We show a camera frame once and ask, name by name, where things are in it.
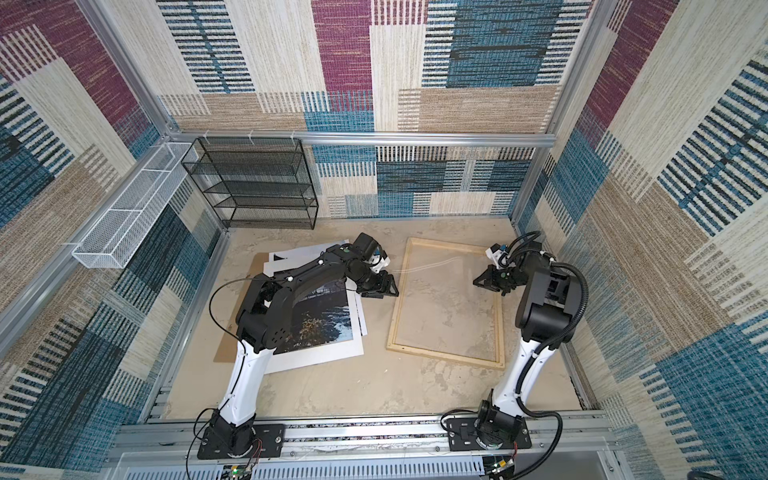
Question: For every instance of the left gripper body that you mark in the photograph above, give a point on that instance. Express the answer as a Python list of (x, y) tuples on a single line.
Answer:
[(373, 282)]

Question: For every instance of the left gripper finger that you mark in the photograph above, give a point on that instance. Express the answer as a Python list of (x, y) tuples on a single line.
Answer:
[(388, 285), (380, 294)]

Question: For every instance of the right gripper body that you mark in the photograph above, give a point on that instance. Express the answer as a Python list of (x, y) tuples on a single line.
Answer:
[(512, 276)]

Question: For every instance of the clear acrylic sheet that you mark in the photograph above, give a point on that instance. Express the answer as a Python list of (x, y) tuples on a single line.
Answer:
[(442, 312)]

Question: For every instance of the wooden picture frame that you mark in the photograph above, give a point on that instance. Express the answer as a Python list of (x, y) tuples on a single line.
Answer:
[(416, 252)]

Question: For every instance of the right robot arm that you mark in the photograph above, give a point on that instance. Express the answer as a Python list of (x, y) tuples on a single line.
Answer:
[(553, 303)]

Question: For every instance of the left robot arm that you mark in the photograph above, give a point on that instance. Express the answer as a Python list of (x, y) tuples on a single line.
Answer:
[(263, 323)]

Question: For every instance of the waterfall photo with white border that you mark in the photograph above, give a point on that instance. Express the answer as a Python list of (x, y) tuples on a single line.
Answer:
[(328, 324)]

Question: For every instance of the brown cardboard backing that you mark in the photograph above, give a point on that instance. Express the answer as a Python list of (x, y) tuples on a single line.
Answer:
[(225, 307)]

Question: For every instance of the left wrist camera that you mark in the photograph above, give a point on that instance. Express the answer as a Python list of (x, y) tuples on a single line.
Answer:
[(378, 261)]

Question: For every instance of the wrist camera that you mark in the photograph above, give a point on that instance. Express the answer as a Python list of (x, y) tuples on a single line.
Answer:
[(498, 255), (378, 261)]

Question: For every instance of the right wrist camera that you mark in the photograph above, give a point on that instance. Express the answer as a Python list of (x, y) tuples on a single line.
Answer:
[(498, 255)]

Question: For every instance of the black wire shelf rack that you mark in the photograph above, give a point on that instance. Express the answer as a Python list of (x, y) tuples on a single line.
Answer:
[(254, 182)]

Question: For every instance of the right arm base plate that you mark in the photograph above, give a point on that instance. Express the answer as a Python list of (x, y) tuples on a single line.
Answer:
[(470, 433)]

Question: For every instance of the aluminium front rail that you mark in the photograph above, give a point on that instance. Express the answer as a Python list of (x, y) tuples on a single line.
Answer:
[(372, 447)]

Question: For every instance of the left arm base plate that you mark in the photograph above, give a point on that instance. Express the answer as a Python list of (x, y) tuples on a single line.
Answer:
[(249, 441)]

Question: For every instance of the white mesh wall basket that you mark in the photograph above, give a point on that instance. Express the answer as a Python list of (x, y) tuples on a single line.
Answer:
[(116, 236)]

